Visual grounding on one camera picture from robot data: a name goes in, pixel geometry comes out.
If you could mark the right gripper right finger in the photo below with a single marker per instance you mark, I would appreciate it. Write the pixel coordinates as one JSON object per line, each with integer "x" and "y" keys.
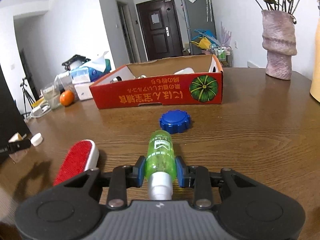
{"x": 234, "y": 206}

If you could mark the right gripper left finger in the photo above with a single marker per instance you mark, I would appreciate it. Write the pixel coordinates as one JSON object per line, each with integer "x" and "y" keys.
{"x": 75, "y": 208}

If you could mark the white bottle cap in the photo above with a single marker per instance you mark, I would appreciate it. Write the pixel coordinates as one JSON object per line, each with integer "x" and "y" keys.
{"x": 37, "y": 139}

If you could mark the green spray bottle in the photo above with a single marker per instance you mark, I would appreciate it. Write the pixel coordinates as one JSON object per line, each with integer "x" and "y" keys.
{"x": 160, "y": 166}

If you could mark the clear plastic swab box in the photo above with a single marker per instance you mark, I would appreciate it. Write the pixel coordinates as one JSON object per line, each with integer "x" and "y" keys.
{"x": 187, "y": 70}

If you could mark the black monitor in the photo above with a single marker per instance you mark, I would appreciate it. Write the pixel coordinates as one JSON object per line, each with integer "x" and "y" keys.
{"x": 12, "y": 123}

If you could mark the white power adapter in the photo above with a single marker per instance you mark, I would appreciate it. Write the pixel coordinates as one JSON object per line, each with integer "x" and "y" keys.
{"x": 40, "y": 111}

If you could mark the red lint brush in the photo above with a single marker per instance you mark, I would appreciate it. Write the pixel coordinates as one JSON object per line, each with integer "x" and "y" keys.
{"x": 82, "y": 156}

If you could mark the clear drinking glass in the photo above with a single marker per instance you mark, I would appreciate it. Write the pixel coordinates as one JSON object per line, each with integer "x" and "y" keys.
{"x": 51, "y": 94}

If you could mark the orange tangerine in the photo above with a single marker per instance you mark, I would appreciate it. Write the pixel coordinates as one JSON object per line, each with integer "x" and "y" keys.
{"x": 67, "y": 98}

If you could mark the clear food container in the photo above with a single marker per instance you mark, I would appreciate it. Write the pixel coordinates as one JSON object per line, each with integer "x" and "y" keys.
{"x": 63, "y": 82}

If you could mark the white tissue pack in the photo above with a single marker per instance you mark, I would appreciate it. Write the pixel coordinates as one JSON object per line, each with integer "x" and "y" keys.
{"x": 83, "y": 91}

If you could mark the blue tissue pack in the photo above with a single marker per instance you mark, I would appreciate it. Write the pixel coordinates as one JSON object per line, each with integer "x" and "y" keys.
{"x": 91, "y": 70}

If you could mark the blue plastic jar lid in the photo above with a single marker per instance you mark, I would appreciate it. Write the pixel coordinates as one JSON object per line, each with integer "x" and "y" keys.
{"x": 175, "y": 121}

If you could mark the yellow thermos jug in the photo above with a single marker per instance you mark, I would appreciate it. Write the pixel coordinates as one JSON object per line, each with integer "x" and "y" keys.
{"x": 315, "y": 85}

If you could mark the orange cardboard pumpkin box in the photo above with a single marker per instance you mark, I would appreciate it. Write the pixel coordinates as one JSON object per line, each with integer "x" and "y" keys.
{"x": 154, "y": 82}

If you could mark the pink textured ceramic vase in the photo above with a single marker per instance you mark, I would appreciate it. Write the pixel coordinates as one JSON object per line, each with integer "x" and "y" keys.
{"x": 279, "y": 41}

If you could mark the yellow bag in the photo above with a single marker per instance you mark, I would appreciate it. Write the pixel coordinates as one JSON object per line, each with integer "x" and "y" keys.
{"x": 203, "y": 43}

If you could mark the dark brown entrance door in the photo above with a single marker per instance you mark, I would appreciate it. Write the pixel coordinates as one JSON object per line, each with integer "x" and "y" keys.
{"x": 160, "y": 29}

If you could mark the grey refrigerator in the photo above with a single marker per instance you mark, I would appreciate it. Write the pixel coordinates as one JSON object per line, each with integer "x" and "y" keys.
{"x": 198, "y": 16}

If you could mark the wire storage cart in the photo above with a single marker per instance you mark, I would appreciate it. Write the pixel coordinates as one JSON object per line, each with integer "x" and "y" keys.
{"x": 224, "y": 54}

